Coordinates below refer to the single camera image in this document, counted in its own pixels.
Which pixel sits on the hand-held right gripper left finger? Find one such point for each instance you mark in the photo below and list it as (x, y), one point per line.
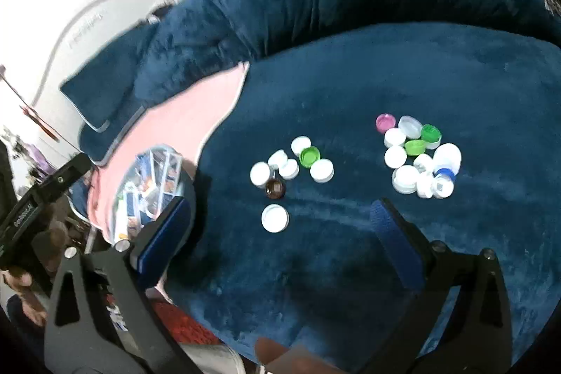
(171, 220)

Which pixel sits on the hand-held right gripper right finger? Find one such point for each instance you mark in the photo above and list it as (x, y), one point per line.
(394, 238)

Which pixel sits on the person's left hand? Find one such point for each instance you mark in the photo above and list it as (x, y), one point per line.
(26, 304)

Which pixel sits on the clear plastic container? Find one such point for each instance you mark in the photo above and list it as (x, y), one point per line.
(149, 181)

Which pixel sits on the white ribbed wide cap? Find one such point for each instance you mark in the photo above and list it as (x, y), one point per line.
(405, 179)

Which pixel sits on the white tilted bottle cap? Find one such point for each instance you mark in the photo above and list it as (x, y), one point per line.
(425, 184)

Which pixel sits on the white cap with green print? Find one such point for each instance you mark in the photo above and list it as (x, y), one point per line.
(423, 162)

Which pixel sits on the blue bottle cap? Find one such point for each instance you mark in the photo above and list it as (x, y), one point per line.
(445, 172)

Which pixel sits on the pink bed sheet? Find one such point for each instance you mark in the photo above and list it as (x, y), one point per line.
(175, 128)

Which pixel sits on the light green bottle cap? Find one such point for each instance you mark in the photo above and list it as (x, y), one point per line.
(415, 146)

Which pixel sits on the white open bottle cap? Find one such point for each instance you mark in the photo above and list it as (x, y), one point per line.
(322, 170)

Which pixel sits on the small white bottle cap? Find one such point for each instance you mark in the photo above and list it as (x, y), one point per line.
(289, 168)
(301, 145)
(394, 137)

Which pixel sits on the large white open cap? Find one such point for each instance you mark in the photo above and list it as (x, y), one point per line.
(275, 218)

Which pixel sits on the red cloth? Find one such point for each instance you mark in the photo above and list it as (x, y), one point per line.
(184, 326)

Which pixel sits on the brown bottle cap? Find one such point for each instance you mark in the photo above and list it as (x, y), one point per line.
(275, 188)

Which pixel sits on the dark green bottle cap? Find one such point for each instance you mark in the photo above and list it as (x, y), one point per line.
(430, 133)

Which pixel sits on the translucent white cap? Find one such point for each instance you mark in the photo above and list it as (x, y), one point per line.
(410, 126)

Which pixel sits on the pink bottle cap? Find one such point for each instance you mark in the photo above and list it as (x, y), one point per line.
(385, 122)

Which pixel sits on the green open bottle cap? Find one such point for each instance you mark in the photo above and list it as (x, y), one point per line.
(310, 155)

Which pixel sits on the white ribbed bottle cap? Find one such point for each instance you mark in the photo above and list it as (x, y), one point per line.
(277, 158)

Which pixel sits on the blue blanket with grey trim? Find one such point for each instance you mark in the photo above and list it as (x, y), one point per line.
(101, 93)

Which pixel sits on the blue plush sofa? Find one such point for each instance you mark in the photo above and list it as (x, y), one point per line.
(438, 71)

